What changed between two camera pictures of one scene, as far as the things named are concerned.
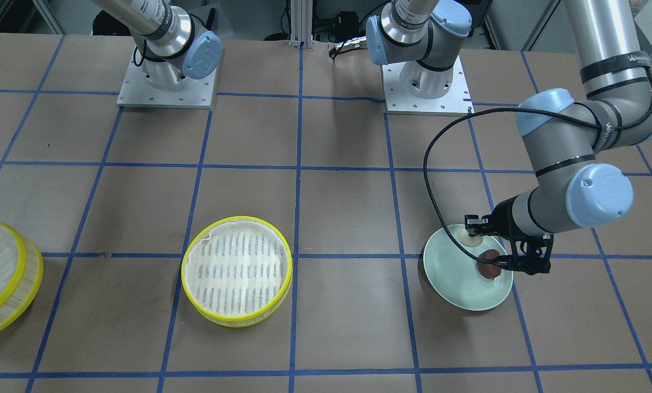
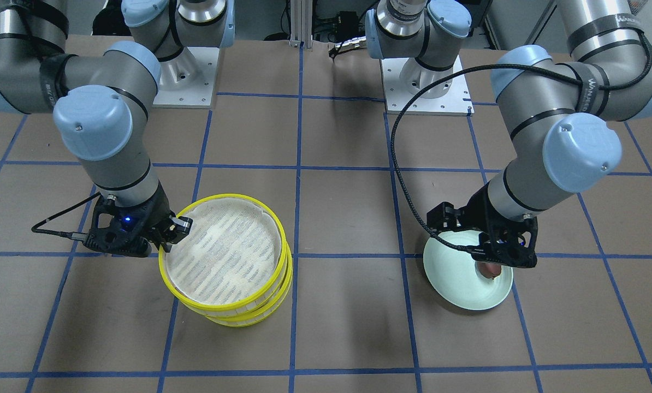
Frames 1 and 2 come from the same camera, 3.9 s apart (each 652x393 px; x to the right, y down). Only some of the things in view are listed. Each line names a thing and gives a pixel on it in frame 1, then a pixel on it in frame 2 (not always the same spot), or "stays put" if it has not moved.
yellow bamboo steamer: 10,274 -> 232,258
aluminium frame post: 301,23 stays put
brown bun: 487,269 stays put
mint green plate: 451,275 stays put
